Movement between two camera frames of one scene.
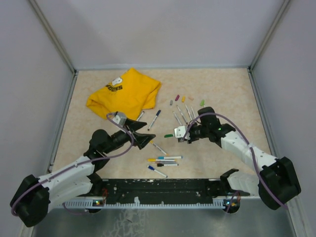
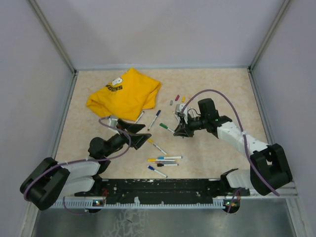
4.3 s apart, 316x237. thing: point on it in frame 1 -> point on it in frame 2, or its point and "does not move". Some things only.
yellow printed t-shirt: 128,95 does not move
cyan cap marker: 162,157 does not move
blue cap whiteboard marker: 153,169 does not move
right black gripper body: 196,132 -> 189,127
